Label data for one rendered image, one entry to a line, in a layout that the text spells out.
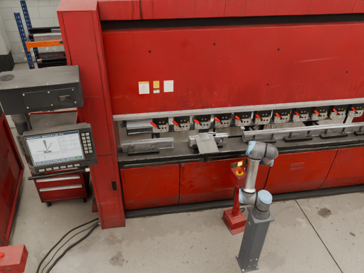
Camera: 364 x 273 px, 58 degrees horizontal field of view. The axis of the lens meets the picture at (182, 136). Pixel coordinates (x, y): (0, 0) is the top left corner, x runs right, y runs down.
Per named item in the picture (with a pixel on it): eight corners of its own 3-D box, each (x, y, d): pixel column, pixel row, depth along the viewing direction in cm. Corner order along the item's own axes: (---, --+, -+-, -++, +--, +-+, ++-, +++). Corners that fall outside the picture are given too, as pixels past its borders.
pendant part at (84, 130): (35, 174, 241) (21, 136, 219) (37, 163, 250) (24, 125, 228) (97, 164, 251) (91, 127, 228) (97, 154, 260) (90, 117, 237)
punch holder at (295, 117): (292, 122, 326) (297, 108, 316) (289, 117, 333) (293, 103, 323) (306, 121, 329) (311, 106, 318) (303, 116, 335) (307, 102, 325)
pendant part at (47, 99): (29, 187, 250) (-8, 90, 197) (32, 165, 268) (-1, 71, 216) (97, 176, 260) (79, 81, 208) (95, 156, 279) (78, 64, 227)
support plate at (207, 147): (200, 154, 301) (200, 153, 300) (194, 136, 321) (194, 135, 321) (219, 152, 304) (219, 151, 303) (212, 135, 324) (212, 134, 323)
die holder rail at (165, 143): (122, 152, 318) (121, 144, 312) (122, 148, 322) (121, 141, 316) (173, 148, 325) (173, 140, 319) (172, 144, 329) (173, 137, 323)
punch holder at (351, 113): (348, 117, 335) (353, 104, 325) (343, 112, 341) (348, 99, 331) (361, 116, 337) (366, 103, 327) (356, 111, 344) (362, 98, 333)
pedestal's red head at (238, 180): (236, 188, 314) (239, 174, 303) (228, 176, 325) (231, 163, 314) (254, 182, 320) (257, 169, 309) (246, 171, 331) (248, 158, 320)
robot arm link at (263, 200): (270, 212, 265) (273, 201, 256) (253, 209, 267) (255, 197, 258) (270, 201, 274) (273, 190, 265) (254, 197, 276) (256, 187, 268)
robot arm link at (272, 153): (283, 143, 248) (273, 157, 295) (267, 141, 250) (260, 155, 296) (280, 158, 245) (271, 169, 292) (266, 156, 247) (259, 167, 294)
